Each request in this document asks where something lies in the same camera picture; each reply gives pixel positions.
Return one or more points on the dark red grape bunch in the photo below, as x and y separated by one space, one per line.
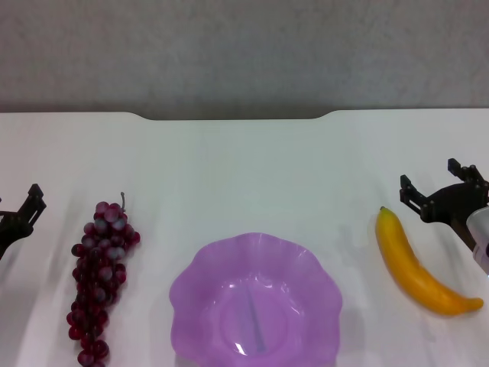
97 267

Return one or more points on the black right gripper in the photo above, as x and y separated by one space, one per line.
452 202

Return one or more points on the purple wavy plastic plate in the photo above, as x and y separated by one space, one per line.
260 290

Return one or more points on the yellow banana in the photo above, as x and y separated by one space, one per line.
401 260

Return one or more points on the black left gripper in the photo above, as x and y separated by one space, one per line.
9 227

